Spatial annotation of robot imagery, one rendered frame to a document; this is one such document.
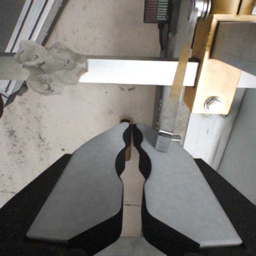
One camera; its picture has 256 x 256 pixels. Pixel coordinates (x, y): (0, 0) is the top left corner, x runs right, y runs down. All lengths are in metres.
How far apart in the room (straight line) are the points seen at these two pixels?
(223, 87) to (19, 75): 0.26
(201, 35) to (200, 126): 0.36
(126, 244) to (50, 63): 0.27
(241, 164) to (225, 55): 0.42
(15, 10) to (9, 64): 0.73
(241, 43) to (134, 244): 0.29
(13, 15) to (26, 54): 0.76
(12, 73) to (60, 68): 0.07
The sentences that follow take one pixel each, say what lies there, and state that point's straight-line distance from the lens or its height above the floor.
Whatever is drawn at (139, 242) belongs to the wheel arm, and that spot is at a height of 0.94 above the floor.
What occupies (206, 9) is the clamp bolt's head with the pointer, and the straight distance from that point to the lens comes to 0.26.
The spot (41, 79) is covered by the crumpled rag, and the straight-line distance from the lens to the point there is 0.26.
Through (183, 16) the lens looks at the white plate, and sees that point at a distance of 0.36.
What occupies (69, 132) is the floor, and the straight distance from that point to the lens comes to 1.35.
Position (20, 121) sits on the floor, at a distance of 1.45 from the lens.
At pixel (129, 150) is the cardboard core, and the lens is 1.28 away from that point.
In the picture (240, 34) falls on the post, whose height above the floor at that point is 0.92.
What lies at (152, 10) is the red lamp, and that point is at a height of 0.70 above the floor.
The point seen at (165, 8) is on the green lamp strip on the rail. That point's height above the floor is 0.70.
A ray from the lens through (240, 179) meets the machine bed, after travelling 0.60.
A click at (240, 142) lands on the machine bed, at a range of 0.60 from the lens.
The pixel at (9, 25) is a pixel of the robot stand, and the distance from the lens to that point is 1.03.
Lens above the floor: 1.10
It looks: 60 degrees down
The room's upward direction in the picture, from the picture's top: 178 degrees counter-clockwise
